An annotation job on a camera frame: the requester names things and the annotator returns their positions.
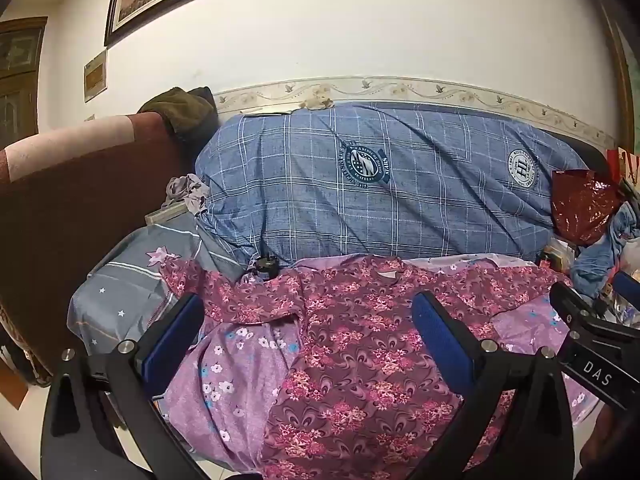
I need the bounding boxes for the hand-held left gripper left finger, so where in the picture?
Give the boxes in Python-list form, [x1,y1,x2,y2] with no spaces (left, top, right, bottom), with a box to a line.
[41,292,221,480]

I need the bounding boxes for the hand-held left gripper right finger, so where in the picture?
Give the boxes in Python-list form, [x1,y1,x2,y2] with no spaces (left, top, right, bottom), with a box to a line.
[410,290,577,480]

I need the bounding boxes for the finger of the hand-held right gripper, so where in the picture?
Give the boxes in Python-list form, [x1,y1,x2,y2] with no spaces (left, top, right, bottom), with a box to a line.
[612,271,640,307]
[549,281,608,333]

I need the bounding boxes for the maroon floral shirt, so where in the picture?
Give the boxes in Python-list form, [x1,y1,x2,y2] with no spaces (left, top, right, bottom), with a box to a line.
[159,254,573,480]

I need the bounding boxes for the blue denim cloth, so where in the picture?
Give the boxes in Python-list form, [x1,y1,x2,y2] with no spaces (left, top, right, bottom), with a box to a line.
[570,206,640,301]

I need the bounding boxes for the grey star-print pillow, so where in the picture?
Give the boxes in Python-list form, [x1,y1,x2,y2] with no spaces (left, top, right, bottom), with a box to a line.
[67,224,246,356]

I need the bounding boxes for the purple floral bedsheet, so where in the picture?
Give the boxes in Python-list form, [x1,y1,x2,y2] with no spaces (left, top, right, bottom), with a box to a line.
[159,254,601,473]

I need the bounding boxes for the red plastic bag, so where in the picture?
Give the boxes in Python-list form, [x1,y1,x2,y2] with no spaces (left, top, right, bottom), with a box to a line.
[551,169,623,246]

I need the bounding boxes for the black power plug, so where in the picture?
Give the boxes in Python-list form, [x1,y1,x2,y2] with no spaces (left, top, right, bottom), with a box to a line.
[249,256,281,278]

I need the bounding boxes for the crumpled grey cloth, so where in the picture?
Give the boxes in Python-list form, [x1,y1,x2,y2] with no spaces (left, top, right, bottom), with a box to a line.
[161,173,212,218]

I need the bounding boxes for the brown headboard with pink stripe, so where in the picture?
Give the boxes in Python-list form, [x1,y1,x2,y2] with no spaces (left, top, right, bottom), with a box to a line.
[0,112,198,376]

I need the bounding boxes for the blue plaid quilt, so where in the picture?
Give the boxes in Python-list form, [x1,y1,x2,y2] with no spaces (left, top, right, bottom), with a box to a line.
[194,101,591,267]

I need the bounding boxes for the wooden framed panel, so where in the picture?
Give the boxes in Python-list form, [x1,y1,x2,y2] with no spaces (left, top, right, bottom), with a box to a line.
[600,2,640,156]

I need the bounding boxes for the dark olive cloth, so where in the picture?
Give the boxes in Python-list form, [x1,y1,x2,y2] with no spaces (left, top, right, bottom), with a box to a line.
[137,86,220,146]

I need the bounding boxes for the small framed plaque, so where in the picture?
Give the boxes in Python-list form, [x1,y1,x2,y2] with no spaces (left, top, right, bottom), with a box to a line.
[83,49,108,103]

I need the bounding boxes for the dark wooden door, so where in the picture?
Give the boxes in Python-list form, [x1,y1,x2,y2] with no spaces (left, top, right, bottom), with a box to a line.
[0,16,48,148]

